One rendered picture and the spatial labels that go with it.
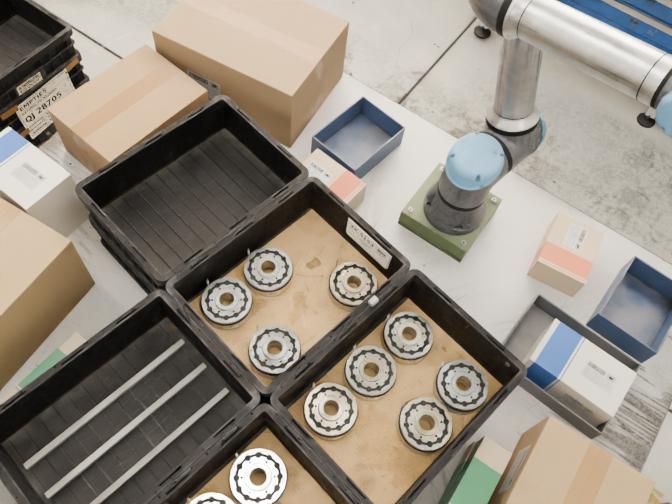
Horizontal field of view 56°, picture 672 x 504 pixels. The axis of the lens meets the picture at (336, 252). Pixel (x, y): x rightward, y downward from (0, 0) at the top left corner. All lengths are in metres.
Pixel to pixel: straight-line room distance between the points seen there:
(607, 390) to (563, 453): 0.22
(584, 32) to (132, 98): 1.02
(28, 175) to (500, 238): 1.11
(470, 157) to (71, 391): 0.93
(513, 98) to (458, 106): 1.45
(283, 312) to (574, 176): 1.74
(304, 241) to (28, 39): 1.32
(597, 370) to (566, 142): 1.57
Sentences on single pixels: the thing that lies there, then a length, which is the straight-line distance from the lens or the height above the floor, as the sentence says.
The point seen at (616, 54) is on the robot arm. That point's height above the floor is 1.41.
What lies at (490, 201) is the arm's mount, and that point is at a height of 0.76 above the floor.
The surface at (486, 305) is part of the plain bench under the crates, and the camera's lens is 1.56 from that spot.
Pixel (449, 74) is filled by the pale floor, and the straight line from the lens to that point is 2.98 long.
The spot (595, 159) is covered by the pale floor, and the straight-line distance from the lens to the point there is 2.90.
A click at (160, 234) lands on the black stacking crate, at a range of 1.44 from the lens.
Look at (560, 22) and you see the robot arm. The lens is 1.10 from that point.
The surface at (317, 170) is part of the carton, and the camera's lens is 1.58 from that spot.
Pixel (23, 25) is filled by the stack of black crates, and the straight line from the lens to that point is 2.45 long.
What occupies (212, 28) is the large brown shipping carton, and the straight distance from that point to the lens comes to 1.72.
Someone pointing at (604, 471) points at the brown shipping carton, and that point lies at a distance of 1.36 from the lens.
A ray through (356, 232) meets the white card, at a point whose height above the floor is 0.89.
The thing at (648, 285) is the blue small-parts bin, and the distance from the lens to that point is 1.75.
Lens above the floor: 2.05
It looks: 61 degrees down
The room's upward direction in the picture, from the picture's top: 10 degrees clockwise
